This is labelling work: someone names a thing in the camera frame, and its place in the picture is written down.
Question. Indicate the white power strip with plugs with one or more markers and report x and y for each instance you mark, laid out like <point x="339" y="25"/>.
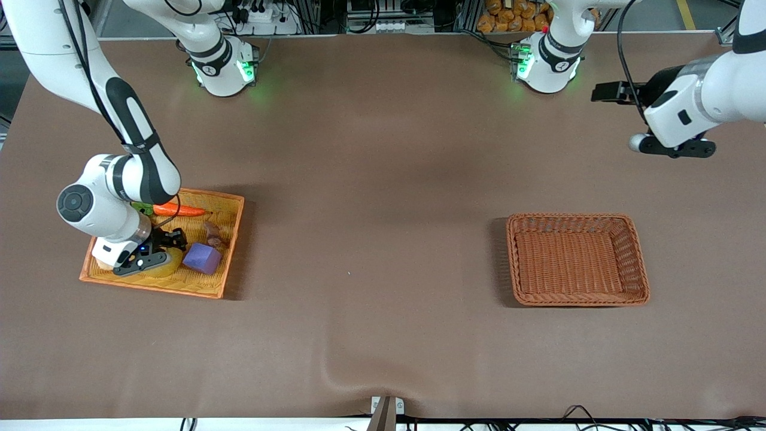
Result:
<point x="269" y="27"/>

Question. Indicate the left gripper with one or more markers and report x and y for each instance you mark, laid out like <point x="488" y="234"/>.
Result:
<point x="660" y="87"/>

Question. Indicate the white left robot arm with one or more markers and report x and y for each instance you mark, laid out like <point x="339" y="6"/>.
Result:
<point x="550" y="66"/>

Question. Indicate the purple foam cube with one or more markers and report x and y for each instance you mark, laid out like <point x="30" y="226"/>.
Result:
<point x="202" y="258"/>

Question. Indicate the yellow wicker tray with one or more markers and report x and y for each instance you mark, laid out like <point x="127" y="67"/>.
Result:
<point x="197" y="284"/>

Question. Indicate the orange toy carrot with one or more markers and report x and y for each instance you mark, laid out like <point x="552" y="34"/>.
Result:
<point x="176" y="210"/>

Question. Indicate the brown table cover sheet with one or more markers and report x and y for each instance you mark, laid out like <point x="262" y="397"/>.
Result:
<point x="383" y="179"/>

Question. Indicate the yellowish tape roll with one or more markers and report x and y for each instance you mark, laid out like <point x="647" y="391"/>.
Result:
<point x="170" y="263"/>

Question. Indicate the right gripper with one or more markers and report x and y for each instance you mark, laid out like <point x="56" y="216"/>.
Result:
<point x="161" y="240"/>

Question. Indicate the brown toy root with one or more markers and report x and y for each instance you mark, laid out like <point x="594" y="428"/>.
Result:
<point x="213" y="234"/>

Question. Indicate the metal table edge clamp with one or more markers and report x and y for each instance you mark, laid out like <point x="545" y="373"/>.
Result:
<point x="386" y="413"/>

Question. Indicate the long white power strip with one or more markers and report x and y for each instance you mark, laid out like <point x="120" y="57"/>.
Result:
<point x="383" y="27"/>

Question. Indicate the bag of orange snacks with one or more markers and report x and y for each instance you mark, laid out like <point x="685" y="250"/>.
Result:
<point x="508" y="18"/>

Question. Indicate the brown wicker basket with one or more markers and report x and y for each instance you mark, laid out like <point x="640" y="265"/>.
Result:
<point x="568" y="263"/>

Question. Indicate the aluminium frame corner profile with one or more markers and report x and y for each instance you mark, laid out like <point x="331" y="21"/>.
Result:
<point x="727" y="33"/>

